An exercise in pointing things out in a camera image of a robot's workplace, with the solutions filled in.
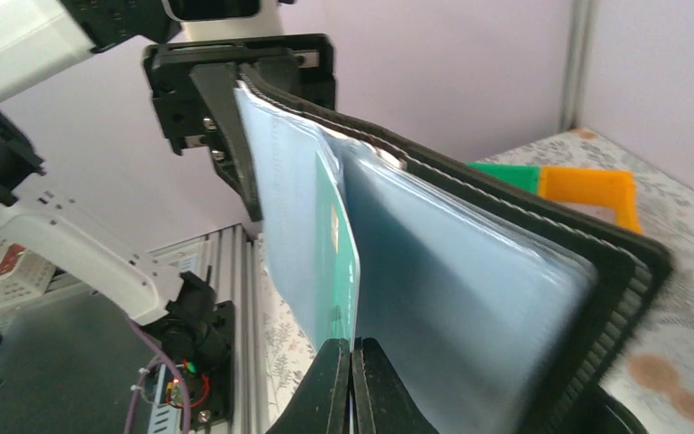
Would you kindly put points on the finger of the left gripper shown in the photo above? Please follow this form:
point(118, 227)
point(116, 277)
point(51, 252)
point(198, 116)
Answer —
point(230, 151)

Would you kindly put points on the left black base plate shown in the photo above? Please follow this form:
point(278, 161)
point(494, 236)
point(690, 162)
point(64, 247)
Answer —
point(211, 381)

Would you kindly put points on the green bin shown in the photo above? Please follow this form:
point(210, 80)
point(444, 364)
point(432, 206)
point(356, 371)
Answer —
point(524, 177)

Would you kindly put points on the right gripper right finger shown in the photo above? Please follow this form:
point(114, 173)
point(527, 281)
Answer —
point(381, 402)

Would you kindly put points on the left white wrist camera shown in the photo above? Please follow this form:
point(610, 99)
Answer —
point(216, 20)

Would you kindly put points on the orange bin back left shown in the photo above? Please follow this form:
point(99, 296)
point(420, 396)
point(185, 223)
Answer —
point(610, 189)

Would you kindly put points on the black card holder wallet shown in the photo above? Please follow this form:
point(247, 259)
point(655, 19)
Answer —
point(473, 251)

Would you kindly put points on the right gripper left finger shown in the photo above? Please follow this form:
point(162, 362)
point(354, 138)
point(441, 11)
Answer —
point(320, 403)

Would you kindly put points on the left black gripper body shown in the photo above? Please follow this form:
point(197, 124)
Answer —
point(298, 64)

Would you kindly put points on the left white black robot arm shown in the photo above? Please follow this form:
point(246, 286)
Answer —
point(38, 40)

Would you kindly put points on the aluminium rail frame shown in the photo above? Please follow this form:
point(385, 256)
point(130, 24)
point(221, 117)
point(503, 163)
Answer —
point(228, 260)

